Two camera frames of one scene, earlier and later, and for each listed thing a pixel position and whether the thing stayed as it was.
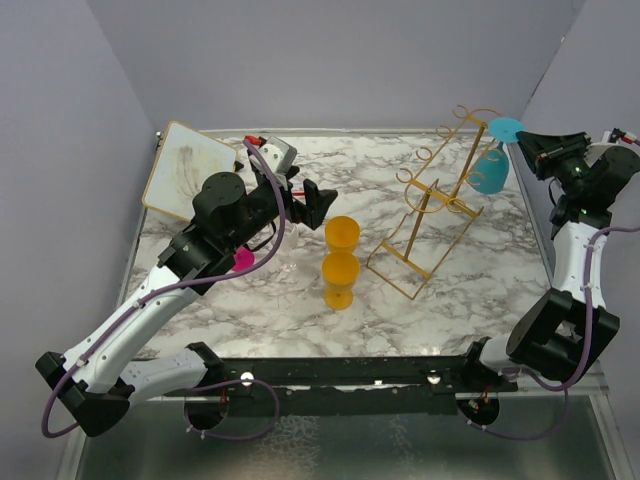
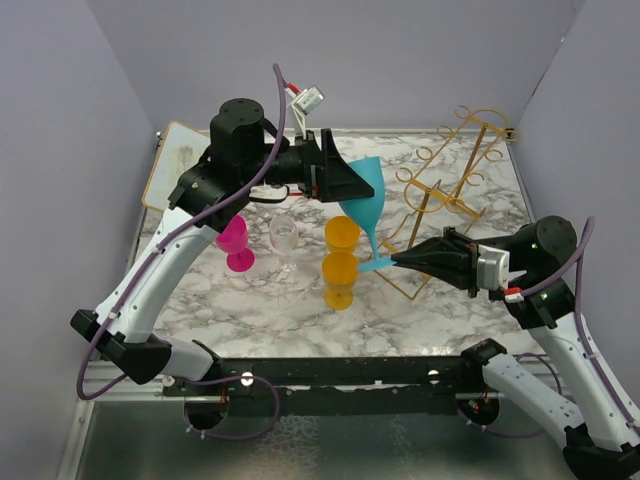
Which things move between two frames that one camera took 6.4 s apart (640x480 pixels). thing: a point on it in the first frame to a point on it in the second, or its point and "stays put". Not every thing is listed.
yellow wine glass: [342, 233] stays put
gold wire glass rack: [438, 210] stays put
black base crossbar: [367, 385] stays put
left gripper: [317, 201] to [325, 174]
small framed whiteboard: [186, 158] stays put
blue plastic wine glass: [491, 170] to [366, 211]
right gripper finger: [536, 146] to [457, 270]
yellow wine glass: [340, 270] stays put
